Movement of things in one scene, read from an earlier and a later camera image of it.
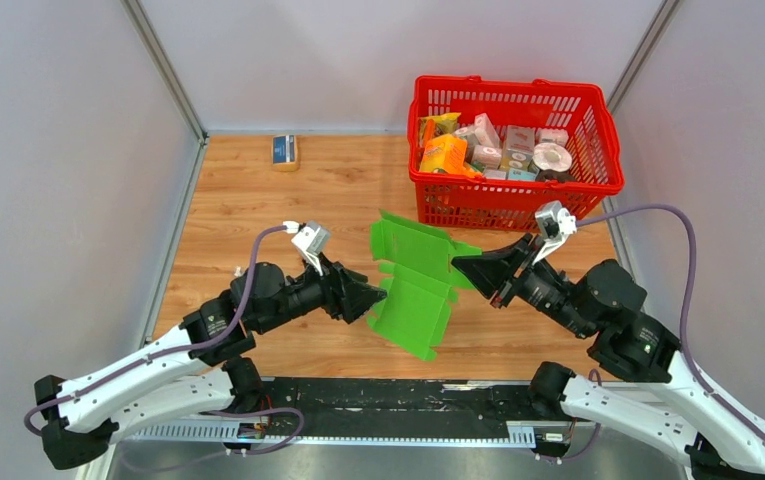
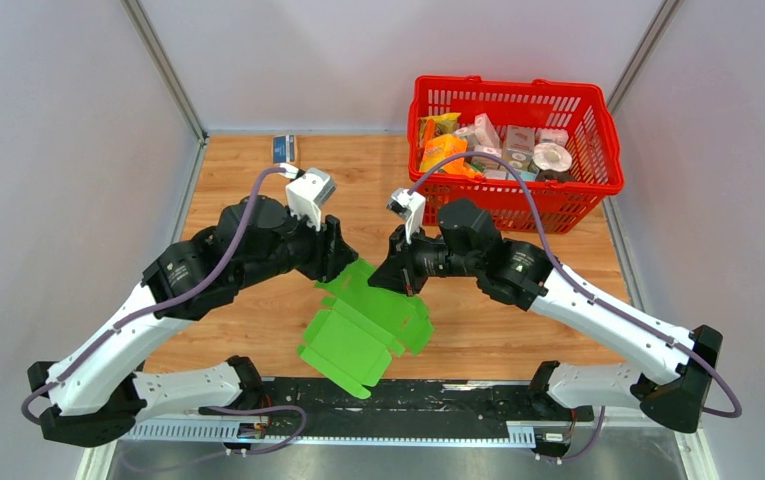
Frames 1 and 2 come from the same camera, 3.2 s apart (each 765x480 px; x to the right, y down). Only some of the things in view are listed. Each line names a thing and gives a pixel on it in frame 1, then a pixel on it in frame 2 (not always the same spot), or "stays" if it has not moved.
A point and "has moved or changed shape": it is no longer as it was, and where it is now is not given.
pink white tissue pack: [486, 133] stays
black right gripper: [487, 272] -> [397, 273]
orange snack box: [447, 153] stays
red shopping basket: [485, 153] stays
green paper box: [414, 308] has moved or changed shape
